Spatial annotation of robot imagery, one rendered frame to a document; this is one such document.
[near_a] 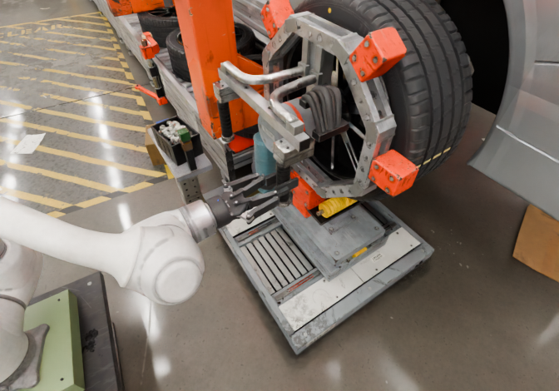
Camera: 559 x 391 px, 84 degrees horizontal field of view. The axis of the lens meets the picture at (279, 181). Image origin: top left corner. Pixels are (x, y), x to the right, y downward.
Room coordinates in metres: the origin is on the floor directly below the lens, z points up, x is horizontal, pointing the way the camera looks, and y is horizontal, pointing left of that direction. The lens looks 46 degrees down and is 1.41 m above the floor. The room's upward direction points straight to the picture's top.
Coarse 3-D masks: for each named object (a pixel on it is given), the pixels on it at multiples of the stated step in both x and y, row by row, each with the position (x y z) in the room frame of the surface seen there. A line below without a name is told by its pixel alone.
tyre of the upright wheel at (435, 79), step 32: (320, 0) 0.94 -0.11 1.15; (352, 0) 0.85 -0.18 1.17; (384, 0) 0.86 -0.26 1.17; (416, 0) 0.88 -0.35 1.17; (416, 32) 0.76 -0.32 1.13; (448, 32) 0.81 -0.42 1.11; (416, 64) 0.70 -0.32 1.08; (448, 64) 0.74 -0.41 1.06; (416, 96) 0.65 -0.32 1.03; (448, 96) 0.69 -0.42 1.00; (416, 128) 0.62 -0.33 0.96; (448, 128) 0.67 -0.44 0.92; (416, 160) 0.60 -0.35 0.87; (384, 192) 0.63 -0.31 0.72
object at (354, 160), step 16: (288, 64) 1.07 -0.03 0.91; (336, 64) 0.89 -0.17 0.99; (288, 80) 1.07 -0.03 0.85; (336, 80) 0.88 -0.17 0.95; (288, 96) 1.06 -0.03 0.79; (352, 96) 0.85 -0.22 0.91; (352, 112) 0.81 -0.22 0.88; (352, 128) 0.80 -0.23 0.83; (320, 144) 0.97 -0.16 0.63; (336, 144) 0.86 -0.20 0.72; (352, 144) 0.79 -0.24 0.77; (320, 160) 0.89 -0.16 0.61; (336, 160) 0.85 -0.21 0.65; (352, 160) 0.78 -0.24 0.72; (336, 176) 0.80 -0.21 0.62; (352, 176) 0.75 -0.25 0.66
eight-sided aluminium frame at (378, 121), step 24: (288, 24) 0.92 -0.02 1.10; (312, 24) 0.84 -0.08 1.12; (264, 48) 1.03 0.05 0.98; (288, 48) 1.00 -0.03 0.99; (336, 48) 0.74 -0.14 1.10; (264, 72) 1.04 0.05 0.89; (264, 96) 1.05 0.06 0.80; (360, 96) 0.66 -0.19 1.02; (384, 96) 0.67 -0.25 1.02; (384, 120) 0.63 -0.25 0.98; (384, 144) 0.62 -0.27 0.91; (312, 168) 0.85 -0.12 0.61; (360, 168) 0.62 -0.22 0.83; (336, 192) 0.68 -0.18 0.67; (360, 192) 0.60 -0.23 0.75
